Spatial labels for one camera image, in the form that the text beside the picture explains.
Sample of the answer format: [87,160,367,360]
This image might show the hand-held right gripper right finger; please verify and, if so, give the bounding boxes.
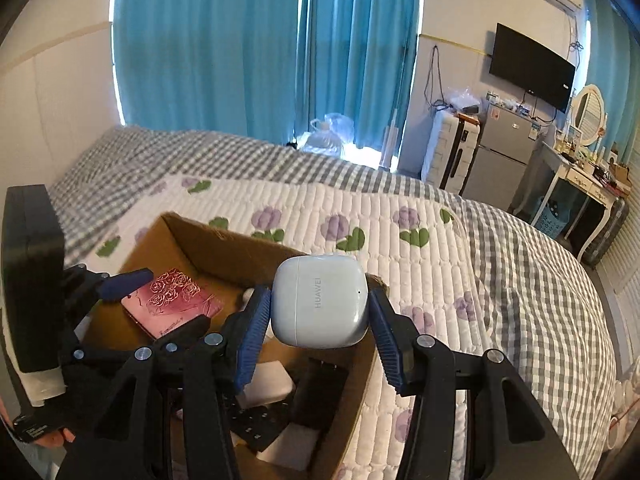
[367,287,576,480]

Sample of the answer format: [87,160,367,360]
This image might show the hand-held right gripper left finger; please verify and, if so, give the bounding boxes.
[57,285,273,480]

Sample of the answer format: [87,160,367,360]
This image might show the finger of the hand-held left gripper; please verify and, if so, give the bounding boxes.
[64,265,154,311]
[60,314,211,376]

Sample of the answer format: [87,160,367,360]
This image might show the pink patterned box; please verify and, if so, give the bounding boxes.
[120,267,226,341]

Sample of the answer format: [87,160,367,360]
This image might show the white power adapter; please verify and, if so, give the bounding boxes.
[237,357,296,408]

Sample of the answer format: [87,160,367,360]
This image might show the white earbuds case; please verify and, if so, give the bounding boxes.
[270,255,371,348]

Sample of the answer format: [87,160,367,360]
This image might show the black power adapter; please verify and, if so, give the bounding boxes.
[290,357,351,431]

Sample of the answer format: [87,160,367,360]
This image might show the black remote control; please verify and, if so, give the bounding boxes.
[227,402,296,453]

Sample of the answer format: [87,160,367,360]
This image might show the quilted floral mat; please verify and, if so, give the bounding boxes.
[95,175,481,480]

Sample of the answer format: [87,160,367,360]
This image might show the white upright pole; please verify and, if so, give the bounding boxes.
[380,105,401,168]

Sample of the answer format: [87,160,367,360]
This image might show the white suitcase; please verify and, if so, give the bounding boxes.
[421,110,483,193]

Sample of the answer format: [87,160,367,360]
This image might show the blue plastic basket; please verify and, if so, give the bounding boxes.
[537,195,571,238]

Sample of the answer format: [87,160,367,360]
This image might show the clear plastic bag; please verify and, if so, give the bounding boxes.
[300,112,358,158]

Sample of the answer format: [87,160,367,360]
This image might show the silver small fridge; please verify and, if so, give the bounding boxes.
[460,102,546,211]

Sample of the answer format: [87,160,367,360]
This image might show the dark suitcase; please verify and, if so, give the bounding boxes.
[582,197,631,268]

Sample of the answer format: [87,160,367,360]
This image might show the white slatted wardrobe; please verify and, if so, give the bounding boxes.
[597,230,640,361]

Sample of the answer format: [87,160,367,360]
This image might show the plastic bag on suitcase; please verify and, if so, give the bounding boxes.
[442,87,483,116]

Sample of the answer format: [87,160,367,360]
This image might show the white dressing table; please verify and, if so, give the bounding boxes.
[512,140,631,256]

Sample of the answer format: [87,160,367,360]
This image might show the wide blue curtain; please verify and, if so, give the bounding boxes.
[112,0,306,143]

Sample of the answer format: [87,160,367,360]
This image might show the narrow blue curtain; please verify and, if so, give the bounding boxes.
[300,0,421,158]

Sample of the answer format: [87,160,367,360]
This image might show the small brown cardboard box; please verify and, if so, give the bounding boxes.
[607,157,631,183]

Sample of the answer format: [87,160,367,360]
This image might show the oval white mirror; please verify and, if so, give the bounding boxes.
[569,84,607,147]

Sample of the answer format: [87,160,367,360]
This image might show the blue curtain beside wardrobe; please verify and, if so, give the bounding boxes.
[582,0,640,156]

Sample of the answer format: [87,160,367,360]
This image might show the black wall cables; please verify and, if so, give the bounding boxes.
[424,45,451,108]

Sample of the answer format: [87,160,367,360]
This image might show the black wall television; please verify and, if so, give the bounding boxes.
[488,22,577,113]

